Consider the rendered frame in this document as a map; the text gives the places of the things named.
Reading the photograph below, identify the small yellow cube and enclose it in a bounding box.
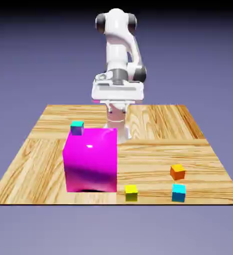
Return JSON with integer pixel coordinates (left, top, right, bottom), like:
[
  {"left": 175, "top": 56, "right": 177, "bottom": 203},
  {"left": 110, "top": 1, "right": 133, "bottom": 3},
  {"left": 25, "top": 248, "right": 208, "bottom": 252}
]
[{"left": 124, "top": 184, "right": 139, "bottom": 202}]

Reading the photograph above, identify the small teal cube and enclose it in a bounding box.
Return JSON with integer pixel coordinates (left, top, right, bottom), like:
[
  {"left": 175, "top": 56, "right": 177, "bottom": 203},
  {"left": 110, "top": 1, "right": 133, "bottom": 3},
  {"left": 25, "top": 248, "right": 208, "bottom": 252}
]
[{"left": 70, "top": 120, "right": 85, "bottom": 136}]

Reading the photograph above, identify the large magenta box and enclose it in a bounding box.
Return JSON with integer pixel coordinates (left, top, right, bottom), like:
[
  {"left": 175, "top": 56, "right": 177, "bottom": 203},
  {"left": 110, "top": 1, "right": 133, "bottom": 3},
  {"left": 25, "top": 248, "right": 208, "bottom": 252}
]
[{"left": 62, "top": 127, "right": 118, "bottom": 193}]

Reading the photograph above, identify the small orange cube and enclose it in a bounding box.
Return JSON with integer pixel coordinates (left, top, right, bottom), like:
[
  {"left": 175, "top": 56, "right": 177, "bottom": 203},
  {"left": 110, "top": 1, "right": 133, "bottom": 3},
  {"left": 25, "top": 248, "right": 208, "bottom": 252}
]
[{"left": 169, "top": 163, "right": 186, "bottom": 181}]

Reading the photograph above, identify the small cyan cube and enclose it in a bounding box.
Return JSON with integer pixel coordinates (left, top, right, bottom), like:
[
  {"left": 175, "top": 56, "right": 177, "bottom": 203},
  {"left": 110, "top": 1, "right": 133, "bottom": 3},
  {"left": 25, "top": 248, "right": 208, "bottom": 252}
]
[{"left": 171, "top": 183, "right": 187, "bottom": 203}]

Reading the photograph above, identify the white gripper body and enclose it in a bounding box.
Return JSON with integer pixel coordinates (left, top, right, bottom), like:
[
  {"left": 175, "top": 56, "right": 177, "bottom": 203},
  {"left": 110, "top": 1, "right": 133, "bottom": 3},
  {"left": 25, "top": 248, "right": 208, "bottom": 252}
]
[{"left": 91, "top": 79, "right": 145, "bottom": 105}]

